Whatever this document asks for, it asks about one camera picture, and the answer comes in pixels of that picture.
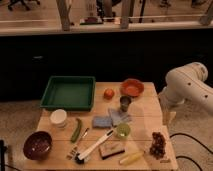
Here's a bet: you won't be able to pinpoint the orange apple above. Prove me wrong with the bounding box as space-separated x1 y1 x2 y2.
104 88 115 100

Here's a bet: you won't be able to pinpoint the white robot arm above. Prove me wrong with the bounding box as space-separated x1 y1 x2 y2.
159 62 213 116

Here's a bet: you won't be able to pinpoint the small metal cup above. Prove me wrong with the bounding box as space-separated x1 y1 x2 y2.
120 96 131 112

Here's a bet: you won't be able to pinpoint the green plastic cup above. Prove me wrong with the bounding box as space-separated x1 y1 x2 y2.
116 123 131 139

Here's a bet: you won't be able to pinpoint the white paper cup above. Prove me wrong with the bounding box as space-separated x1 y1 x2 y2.
50 109 67 128

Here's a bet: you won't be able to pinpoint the orange plastic bowl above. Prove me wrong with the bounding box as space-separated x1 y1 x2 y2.
120 78 144 97

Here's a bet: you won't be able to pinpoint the green plastic tray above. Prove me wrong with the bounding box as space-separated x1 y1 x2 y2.
41 76 96 111

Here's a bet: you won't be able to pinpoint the grey blue cloth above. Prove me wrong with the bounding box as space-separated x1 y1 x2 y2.
108 108 131 126

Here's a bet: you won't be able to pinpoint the green cucumber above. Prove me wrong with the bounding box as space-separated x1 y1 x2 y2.
70 118 82 143

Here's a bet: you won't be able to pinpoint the wooden block eraser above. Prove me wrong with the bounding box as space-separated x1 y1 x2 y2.
99 142 125 160

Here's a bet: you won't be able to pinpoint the small brown clips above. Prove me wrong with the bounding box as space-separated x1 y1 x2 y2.
66 146 78 160

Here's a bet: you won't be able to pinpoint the yellow corn cob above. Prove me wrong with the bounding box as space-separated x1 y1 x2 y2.
119 152 143 165

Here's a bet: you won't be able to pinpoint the bunch of dark grapes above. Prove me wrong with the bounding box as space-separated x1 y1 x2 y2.
149 132 166 159

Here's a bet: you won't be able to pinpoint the dark purple bowl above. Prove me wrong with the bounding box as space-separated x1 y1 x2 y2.
23 131 52 160

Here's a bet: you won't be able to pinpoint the white handled dish brush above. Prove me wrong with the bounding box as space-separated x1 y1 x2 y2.
75 130 114 164

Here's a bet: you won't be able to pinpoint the black cable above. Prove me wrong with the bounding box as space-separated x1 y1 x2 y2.
169 132 213 165

